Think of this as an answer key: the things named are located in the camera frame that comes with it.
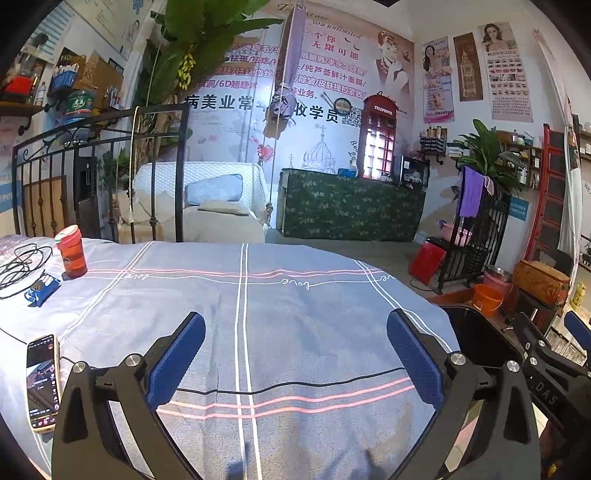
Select black metal bed headboard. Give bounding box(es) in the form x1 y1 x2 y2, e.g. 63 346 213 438
13 104 192 244

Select red ladder shelf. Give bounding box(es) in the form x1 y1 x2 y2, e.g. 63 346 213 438
524 124 568 264

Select orange bucket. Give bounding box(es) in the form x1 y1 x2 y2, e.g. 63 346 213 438
471 284 504 317

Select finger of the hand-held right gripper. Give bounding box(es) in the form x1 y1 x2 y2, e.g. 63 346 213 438
512 312 561 365
563 310 591 347

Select beige cushion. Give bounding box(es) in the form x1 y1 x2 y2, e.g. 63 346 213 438
198 200 252 217

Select white cubby shelf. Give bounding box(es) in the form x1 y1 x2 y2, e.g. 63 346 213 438
545 318 591 367

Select red bag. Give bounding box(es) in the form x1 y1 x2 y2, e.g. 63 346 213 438
409 241 446 286

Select black display box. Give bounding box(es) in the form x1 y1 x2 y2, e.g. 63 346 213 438
398 156 430 188

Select black metal rack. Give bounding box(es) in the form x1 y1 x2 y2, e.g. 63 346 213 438
436 194 511 295

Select grey pillow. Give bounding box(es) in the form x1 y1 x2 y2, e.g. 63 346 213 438
185 174 244 207

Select grey striped bedsheet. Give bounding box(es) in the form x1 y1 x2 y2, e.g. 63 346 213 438
0 235 462 480

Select white hanging sofa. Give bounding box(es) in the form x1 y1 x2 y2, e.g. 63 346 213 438
133 162 269 244

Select pink wall poster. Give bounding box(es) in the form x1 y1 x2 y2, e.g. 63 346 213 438
422 37 455 124

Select white wall board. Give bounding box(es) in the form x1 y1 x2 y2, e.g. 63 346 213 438
67 0 155 58

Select blue basket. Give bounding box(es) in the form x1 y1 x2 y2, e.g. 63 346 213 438
48 65 79 93

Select smartphone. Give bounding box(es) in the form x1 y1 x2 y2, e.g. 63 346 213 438
25 335 62 432

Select dark wall shelf with jars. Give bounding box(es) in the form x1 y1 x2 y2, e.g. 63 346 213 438
501 131 543 190

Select banana plant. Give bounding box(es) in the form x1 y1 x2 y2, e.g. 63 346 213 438
150 0 284 121

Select red cup with lid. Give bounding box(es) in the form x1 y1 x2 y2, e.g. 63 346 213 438
54 225 88 279

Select pink bucket with metal basin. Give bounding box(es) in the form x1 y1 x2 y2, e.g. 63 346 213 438
482 265 514 296

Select pink basin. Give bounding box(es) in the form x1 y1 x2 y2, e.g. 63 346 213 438
438 220 472 245

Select green patterned counter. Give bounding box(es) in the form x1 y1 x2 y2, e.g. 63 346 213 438
279 168 426 243

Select white hanging banner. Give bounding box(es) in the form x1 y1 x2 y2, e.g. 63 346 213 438
556 124 583 254

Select red telephone booth cabinet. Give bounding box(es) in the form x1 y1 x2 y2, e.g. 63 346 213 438
358 92 398 182

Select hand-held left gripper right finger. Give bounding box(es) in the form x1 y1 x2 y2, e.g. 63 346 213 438
387 308 541 480

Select black swivel stool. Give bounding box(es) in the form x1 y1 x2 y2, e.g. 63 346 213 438
503 293 561 333

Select potted green plant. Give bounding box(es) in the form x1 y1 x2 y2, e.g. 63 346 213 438
455 119 525 192

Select cardboard box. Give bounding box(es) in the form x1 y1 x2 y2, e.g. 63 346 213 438
76 51 124 112

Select blue snack packet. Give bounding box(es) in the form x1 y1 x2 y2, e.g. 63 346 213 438
24 274 62 305

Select blue framed wall board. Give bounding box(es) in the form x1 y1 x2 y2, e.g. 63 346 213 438
25 7 75 63

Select tangled black cables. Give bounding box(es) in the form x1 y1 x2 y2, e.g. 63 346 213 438
0 244 54 301

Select large printed wall banner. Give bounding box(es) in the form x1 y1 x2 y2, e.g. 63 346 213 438
180 4 416 181

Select black trash bin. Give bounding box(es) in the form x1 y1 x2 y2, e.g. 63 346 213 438
441 305 527 370

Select eyebrow chart wall poster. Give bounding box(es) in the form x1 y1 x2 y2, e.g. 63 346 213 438
477 21 534 123

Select wooden wall shelf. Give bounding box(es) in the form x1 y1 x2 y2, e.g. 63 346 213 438
0 102 44 134

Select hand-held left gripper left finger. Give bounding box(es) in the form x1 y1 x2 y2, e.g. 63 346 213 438
51 311 207 480

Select green and white tub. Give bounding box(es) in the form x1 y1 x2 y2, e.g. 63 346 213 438
60 90 98 125

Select woven wooden box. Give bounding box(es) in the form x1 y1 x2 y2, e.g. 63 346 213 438
512 259 571 306

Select purple towel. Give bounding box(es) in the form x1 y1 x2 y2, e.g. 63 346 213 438
457 166 485 219

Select small bottle wall shelf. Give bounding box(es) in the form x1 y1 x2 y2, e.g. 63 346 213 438
418 126 448 162

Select brown tower wall poster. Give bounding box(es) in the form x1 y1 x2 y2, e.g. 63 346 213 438
452 32 484 102

